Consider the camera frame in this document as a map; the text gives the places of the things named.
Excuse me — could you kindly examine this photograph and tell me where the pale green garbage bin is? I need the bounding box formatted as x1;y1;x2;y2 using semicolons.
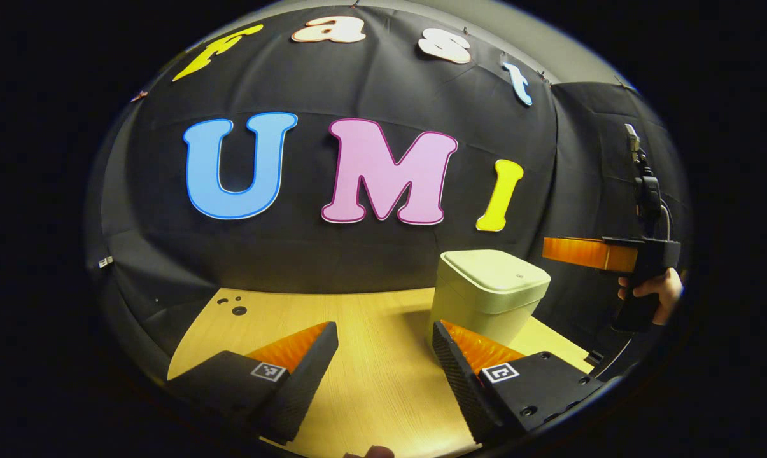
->
429;249;551;348

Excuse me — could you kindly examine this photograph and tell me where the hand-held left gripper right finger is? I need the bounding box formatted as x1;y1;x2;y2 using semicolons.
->
432;320;607;446

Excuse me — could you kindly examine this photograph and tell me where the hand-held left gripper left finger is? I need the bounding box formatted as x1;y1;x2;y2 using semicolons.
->
167;321;339;446

